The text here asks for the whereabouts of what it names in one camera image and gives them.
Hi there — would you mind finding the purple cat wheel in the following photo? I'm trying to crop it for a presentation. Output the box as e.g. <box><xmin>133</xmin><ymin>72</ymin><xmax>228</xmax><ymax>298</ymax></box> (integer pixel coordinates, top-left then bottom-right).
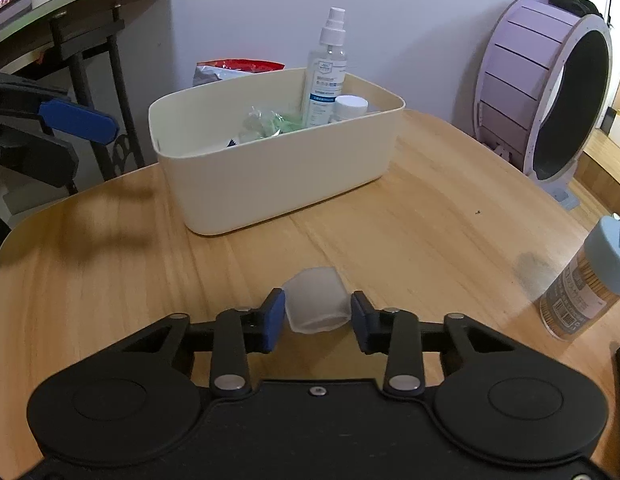
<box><xmin>474</xmin><ymin>0</ymin><xmax>614</xmax><ymax>208</ymax></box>

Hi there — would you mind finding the translucent plastic cup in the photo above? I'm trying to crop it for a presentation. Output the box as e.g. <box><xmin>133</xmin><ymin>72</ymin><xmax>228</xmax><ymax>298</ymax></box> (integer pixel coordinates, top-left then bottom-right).
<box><xmin>281</xmin><ymin>266</ymin><xmax>351</xmax><ymax>335</ymax></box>

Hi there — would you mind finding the clear spray bottle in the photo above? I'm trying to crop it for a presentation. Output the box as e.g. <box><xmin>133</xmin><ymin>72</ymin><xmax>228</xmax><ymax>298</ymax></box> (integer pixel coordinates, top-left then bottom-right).
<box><xmin>301</xmin><ymin>7</ymin><xmax>349</xmax><ymax>129</ymax></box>

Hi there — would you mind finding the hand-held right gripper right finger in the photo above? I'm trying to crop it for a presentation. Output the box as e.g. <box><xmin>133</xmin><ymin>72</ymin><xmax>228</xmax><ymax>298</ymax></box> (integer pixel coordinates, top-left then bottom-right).
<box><xmin>351</xmin><ymin>290</ymin><xmax>518</xmax><ymax>396</ymax></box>

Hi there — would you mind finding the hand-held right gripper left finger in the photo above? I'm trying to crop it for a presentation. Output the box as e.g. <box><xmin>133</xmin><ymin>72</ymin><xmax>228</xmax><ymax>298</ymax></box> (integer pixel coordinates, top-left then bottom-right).
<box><xmin>122</xmin><ymin>287</ymin><xmax>285</xmax><ymax>396</ymax></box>

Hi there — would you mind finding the black cloth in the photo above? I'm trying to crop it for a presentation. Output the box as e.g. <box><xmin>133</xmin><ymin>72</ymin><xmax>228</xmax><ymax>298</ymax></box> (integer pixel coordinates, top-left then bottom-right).
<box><xmin>542</xmin><ymin>0</ymin><xmax>603</xmax><ymax>18</ymax></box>

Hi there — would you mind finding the blue lid toothpick jar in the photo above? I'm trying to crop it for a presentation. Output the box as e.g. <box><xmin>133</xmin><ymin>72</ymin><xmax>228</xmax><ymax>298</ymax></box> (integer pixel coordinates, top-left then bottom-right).
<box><xmin>538</xmin><ymin>215</ymin><xmax>620</xmax><ymax>343</ymax></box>

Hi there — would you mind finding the large white pill bottle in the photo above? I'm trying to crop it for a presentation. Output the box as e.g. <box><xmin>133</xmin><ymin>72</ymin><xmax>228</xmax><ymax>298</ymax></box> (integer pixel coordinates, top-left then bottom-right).
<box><xmin>331</xmin><ymin>95</ymin><xmax>369</xmax><ymax>123</ymax></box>

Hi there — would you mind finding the cream plastic container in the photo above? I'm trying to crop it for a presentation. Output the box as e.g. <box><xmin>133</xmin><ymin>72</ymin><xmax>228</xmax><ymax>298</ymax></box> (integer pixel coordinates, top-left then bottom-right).
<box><xmin>148</xmin><ymin>67</ymin><xmax>407</xmax><ymax>236</ymax></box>

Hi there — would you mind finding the bag of green packets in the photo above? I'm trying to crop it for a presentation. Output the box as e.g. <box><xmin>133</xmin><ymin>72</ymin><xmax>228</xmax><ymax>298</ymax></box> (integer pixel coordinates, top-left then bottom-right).
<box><xmin>238</xmin><ymin>105</ymin><xmax>305</xmax><ymax>143</ymax></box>

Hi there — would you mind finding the silver red snack bag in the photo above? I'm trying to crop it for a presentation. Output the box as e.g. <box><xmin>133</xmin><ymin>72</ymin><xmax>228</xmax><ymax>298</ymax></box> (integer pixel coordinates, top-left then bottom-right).
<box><xmin>192</xmin><ymin>58</ymin><xmax>285</xmax><ymax>88</ymax></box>

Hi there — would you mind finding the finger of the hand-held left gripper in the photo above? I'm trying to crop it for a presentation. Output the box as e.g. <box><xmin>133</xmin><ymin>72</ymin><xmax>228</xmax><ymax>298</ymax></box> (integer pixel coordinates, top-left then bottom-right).
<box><xmin>0</xmin><ymin>94</ymin><xmax>118</xmax><ymax>144</ymax></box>
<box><xmin>0</xmin><ymin>72</ymin><xmax>71</xmax><ymax>103</ymax></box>

